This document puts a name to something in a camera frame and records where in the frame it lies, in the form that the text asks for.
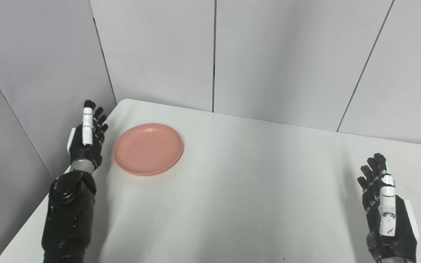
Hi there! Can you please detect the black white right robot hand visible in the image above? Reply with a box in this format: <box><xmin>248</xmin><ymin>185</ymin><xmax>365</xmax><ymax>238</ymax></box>
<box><xmin>357</xmin><ymin>153</ymin><xmax>420</xmax><ymax>263</ymax></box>

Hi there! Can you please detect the pink round plate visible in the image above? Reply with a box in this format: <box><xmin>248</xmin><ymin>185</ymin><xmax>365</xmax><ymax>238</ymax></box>
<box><xmin>113</xmin><ymin>123</ymin><xmax>185</xmax><ymax>176</ymax></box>

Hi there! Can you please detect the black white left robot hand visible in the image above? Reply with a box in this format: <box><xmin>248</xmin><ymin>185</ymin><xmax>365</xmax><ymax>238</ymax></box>
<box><xmin>67</xmin><ymin>100</ymin><xmax>109</xmax><ymax>173</ymax></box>

